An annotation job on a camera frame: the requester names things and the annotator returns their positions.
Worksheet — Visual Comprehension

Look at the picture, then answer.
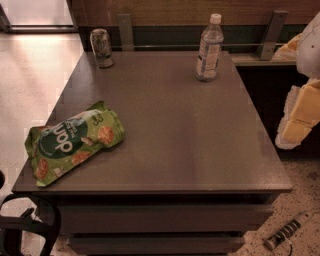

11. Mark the metal wall bracket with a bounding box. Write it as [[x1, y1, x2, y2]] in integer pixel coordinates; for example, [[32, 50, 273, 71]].
[[256, 10, 288, 61], [117, 13, 134, 51]]

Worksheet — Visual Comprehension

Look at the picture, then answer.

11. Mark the left metal wall bracket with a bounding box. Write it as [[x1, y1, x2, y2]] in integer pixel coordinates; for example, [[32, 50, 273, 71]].
[[117, 13, 134, 51]]

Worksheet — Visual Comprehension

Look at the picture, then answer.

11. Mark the right metal wall bracket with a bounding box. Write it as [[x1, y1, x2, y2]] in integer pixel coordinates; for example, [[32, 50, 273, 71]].
[[256, 10, 288, 61]]

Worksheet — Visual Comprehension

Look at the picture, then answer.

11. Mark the clear plastic water bottle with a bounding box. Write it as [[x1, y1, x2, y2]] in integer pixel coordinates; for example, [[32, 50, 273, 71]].
[[195, 14, 224, 81]]

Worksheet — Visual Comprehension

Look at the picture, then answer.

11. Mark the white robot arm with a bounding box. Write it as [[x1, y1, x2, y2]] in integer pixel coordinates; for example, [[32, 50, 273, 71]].
[[273, 13, 320, 150]]

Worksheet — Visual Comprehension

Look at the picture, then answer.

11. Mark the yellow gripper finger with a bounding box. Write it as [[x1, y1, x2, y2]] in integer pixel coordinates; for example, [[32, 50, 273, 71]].
[[272, 34, 302, 61], [275, 79, 320, 150]]

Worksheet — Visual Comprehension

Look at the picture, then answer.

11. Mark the grey drawer cabinet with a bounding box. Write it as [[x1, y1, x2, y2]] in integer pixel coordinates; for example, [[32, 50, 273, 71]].
[[36, 194, 279, 256]]

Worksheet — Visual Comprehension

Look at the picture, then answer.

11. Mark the silver green soda can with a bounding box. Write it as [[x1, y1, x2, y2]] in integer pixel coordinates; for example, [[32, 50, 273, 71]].
[[90, 28, 114, 68]]

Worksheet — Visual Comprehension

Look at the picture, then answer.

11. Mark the black chair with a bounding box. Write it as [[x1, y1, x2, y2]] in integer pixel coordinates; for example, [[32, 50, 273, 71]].
[[0, 193, 61, 256]]

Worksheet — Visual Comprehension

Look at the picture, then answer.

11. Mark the green rice chip bag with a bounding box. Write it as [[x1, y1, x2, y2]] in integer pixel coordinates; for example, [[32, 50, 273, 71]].
[[25, 101, 125, 187]]

